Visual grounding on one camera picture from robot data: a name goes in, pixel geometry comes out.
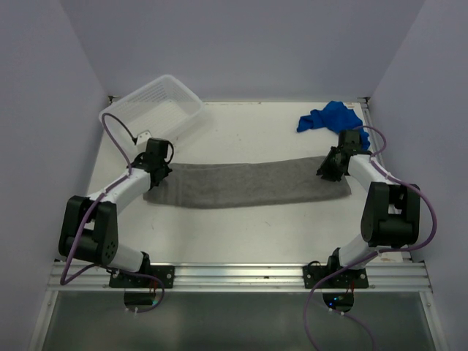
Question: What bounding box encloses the purple cable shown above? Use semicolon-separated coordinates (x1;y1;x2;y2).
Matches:
60;112;138;286
305;126;438;351

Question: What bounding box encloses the white plastic basket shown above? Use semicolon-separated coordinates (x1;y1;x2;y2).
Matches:
101;75;204;139

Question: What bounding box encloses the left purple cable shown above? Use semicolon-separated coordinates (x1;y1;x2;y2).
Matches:
60;112;138;286

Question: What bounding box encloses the blue towel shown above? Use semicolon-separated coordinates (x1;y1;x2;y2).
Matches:
296;101;363;135

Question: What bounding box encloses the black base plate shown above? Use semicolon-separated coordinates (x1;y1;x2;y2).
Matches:
302;261;369;289
109;265;176;289

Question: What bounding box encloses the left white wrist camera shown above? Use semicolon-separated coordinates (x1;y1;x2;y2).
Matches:
135;130;152;146

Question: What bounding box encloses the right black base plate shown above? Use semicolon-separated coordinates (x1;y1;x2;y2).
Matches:
302;261;369;289

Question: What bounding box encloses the aluminium mounting rail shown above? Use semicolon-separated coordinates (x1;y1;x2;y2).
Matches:
47;262;431;293

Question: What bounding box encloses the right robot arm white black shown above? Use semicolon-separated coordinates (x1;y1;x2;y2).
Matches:
317;129;420;287

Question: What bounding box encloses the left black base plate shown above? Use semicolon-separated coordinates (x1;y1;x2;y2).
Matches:
109;265;176;289

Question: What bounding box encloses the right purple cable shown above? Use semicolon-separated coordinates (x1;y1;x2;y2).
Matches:
305;126;438;351

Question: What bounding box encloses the grey towel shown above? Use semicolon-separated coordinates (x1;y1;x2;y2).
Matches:
143;156;351;209

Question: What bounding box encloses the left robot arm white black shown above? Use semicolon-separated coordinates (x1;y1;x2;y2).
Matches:
58;138;173;287

